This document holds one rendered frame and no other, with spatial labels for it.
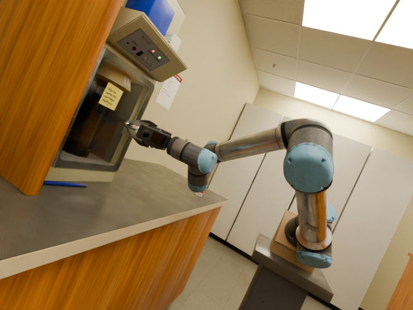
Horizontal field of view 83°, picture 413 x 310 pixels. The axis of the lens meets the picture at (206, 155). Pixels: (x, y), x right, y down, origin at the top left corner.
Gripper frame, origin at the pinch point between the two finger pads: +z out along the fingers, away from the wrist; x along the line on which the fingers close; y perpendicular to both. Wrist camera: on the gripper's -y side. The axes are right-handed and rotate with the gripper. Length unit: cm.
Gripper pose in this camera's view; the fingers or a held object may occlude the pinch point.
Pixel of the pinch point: (129, 125)
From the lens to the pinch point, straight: 92.1
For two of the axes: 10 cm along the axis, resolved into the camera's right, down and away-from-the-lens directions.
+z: -8.5, -4.0, 3.4
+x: 4.0, -9.1, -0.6
